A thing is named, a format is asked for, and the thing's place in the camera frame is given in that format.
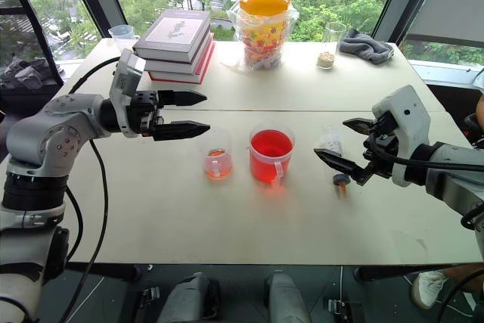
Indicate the grey crumpled fabric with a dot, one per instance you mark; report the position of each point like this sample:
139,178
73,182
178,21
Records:
26,73

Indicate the red-edged book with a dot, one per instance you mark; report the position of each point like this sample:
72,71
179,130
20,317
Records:
181,78

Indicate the candy jar with orange lid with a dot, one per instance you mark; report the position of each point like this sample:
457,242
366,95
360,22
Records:
264,28

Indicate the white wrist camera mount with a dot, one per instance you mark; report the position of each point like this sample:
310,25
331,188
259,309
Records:
410,118
123,81

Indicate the dark book with white pages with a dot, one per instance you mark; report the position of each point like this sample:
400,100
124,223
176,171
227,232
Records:
177,66

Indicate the empty clear measuring cup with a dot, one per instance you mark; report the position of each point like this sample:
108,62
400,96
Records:
121,37

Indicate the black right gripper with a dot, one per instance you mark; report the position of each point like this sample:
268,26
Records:
383,145

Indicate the grey rounded shape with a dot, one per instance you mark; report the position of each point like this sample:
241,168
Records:
287,300
185,300

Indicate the black metal frame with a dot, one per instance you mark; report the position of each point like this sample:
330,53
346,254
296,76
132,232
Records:
34,24

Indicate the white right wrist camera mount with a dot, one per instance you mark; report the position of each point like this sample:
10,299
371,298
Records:
410,118

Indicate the white sneaker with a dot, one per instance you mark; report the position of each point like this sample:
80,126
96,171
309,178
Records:
427,289

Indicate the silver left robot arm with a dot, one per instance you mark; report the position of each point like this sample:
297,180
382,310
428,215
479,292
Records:
45,126

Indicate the clear plastic syringe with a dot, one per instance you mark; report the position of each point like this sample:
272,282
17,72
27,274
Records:
332,142

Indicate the grey hardcover book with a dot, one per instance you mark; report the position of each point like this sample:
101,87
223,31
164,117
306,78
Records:
174,33

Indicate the grey cloth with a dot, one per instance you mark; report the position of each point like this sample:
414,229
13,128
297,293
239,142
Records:
367,48

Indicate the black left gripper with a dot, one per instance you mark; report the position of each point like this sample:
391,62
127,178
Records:
143,111

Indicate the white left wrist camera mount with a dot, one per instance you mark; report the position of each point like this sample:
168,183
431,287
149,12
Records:
123,81

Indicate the small beaker with orange liquid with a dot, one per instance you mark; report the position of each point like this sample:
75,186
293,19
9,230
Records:
218,164

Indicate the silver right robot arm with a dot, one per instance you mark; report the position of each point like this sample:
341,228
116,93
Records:
453,183

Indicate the tall glass with grains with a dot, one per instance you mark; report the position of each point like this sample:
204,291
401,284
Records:
327,58

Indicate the measuring cup with red liquid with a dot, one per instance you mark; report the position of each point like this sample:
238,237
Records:
270,156

